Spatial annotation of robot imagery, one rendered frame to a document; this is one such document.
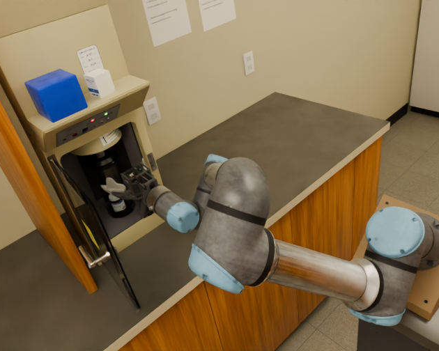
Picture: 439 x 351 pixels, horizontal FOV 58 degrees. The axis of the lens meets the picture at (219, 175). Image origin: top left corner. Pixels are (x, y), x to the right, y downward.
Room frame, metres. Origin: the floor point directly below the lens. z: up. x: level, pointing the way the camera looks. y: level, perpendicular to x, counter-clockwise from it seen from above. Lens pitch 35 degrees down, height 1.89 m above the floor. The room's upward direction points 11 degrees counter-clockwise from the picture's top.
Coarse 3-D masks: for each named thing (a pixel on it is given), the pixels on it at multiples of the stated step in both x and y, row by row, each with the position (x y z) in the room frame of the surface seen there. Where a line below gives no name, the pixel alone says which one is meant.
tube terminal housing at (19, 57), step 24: (48, 24) 1.07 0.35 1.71; (72, 24) 1.11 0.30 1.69; (96, 24) 1.14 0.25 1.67; (0, 48) 1.00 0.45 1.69; (24, 48) 1.03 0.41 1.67; (48, 48) 1.06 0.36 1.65; (72, 48) 1.09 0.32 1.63; (120, 48) 1.17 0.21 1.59; (0, 72) 1.01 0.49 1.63; (24, 72) 1.01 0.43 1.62; (48, 72) 1.04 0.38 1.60; (72, 72) 1.08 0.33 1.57; (120, 72) 1.16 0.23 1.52; (24, 96) 1.00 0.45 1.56; (24, 120) 1.01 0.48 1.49; (120, 120) 1.13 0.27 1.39; (72, 144) 1.03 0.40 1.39; (144, 144) 1.16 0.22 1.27; (48, 168) 1.01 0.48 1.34; (72, 216) 1.01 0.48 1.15; (120, 240) 1.04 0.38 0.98
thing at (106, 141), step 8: (104, 136) 1.12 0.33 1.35; (112, 136) 1.13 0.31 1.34; (120, 136) 1.16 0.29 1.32; (88, 144) 1.10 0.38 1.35; (96, 144) 1.10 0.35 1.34; (104, 144) 1.10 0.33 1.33; (112, 144) 1.11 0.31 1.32; (72, 152) 1.11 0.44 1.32; (80, 152) 1.09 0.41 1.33; (88, 152) 1.09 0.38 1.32; (96, 152) 1.09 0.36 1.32
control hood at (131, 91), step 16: (128, 80) 1.12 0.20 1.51; (144, 80) 1.09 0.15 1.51; (112, 96) 1.02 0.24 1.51; (128, 96) 1.04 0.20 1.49; (144, 96) 1.11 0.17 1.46; (80, 112) 0.95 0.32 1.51; (96, 112) 0.99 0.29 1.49; (128, 112) 1.12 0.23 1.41; (32, 128) 0.97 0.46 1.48; (48, 128) 0.90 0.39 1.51; (64, 128) 0.94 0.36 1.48; (48, 144) 0.94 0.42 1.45
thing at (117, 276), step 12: (60, 168) 0.90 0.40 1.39; (72, 192) 0.83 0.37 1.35; (72, 204) 0.95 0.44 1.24; (84, 204) 0.74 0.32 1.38; (84, 216) 0.83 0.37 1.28; (84, 228) 0.95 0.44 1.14; (96, 228) 0.73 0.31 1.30; (96, 240) 0.82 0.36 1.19; (96, 252) 0.94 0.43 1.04; (108, 252) 0.72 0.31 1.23; (108, 264) 0.81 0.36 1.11; (120, 276) 0.71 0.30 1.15; (120, 288) 0.81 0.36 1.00; (132, 300) 0.71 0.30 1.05
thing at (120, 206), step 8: (88, 160) 1.18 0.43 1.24; (96, 168) 1.12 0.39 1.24; (112, 168) 1.14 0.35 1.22; (120, 168) 1.18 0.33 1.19; (96, 176) 1.14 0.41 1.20; (104, 176) 1.13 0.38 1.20; (112, 176) 1.14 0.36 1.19; (120, 176) 1.16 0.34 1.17; (104, 184) 1.13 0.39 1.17; (104, 192) 1.14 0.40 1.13; (112, 200) 1.13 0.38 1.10; (120, 200) 1.13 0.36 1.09; (128, 200) 1.15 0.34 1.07; (112, 208) 1.13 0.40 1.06; (120, 208) 1.13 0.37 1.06
